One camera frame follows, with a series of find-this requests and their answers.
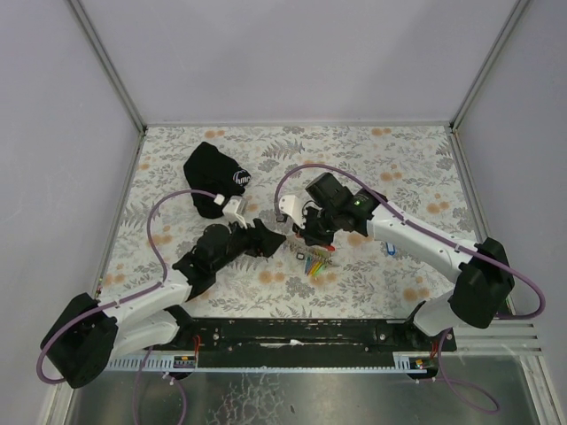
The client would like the key bunch with coloured tags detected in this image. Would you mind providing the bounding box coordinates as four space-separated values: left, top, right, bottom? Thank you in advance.
283 236 337 276

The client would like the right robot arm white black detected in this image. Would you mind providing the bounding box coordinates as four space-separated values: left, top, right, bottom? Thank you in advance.
277 173 514 336

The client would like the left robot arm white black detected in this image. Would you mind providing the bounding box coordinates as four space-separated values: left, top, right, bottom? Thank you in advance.
36 219 286 389

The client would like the floral table mat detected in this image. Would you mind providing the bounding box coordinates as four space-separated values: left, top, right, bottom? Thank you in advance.
101 126 475 318

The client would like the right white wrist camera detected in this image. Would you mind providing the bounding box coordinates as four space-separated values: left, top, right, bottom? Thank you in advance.
276 195 305 229

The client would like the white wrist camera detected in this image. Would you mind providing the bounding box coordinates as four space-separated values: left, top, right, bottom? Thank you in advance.
214 194 247 228
276 195 305 229

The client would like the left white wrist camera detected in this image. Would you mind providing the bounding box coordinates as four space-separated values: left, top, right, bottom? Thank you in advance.
214 194 247 228

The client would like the black drawstring bag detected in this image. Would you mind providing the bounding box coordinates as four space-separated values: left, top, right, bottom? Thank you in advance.
183 142 252 199

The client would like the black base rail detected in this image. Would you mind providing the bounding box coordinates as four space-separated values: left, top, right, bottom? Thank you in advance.
172 318 456 368

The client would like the grey slotted cable duct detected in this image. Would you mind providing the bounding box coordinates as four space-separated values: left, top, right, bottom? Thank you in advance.
105 352 197 372

